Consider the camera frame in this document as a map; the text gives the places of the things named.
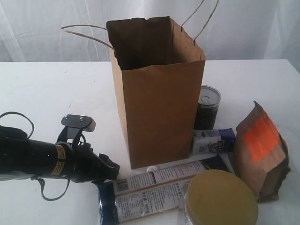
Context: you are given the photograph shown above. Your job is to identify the white marshmallow near bag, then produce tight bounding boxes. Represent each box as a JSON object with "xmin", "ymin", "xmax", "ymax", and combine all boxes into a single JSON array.
[{"xmin": 147, "ymin": 165, "xmax": 158, "ymax": 173}]

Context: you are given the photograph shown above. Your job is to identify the small blue white packet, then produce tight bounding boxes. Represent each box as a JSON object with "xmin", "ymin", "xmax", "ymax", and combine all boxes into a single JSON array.
[{"xmin": 191, "ymin": 128, "xmax": 236, "ymax": 154}]

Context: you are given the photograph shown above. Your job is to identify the blue noodle packet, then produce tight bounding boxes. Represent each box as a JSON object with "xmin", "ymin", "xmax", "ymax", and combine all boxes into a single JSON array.
[{"xmin": 98, "ymin": 160, "xmax": 206, "ymax": 225}]

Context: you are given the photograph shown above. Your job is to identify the brown pouch orange label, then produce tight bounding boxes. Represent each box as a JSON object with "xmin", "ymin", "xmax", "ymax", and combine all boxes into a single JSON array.
[{"xmin": 229, "ymin": 102, "xmax": 291, "ymax": 202}]

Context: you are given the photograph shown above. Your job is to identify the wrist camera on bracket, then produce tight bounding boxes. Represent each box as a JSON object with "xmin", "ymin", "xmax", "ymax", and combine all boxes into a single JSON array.
[{"xmin": 57, "ymin": 114, "xmax": 96, "ymax": 146}]

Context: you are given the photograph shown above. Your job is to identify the dark flat packet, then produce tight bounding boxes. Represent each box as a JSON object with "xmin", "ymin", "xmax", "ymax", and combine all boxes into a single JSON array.
[{"xmin": 201, "ymin": 154, "xmax": 229, "ymax": 172}]

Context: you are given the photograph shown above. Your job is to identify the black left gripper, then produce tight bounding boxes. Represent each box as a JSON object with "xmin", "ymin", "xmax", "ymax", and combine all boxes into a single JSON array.
[{"xmin": 55, "ymin": 142, "xmax": 120, "ymax": 183}]

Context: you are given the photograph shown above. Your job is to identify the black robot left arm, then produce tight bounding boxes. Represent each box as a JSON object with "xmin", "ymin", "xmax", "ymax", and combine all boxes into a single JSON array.
[{"xmin": 0, "ymin": 126, "xmax": 120, "ymax": 183}]

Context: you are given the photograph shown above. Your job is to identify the dark can silver lid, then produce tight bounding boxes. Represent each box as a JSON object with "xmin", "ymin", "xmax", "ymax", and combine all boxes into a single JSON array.
[{"xmin": 194, "ymin": 85, "xmax": 221, "ymax": 130}]

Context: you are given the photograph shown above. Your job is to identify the brown paper bag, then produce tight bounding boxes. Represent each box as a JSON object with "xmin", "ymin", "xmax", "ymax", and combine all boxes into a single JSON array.
[{"xmin": 60, "ymin": 0, "xmax": 220, "ymax": 169}]

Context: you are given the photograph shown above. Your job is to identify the plastic jar gold lid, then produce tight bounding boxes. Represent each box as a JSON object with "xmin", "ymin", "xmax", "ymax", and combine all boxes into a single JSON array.
[{"xmin": 179, "ymin": 169, "xmax": 258, "ymax": 225}]

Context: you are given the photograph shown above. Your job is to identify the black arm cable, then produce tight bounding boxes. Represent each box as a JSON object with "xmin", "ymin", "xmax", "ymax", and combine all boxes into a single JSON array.
[{"xmin": 0, "ymin": 112, "xmax": 71, "ymax": 201}]

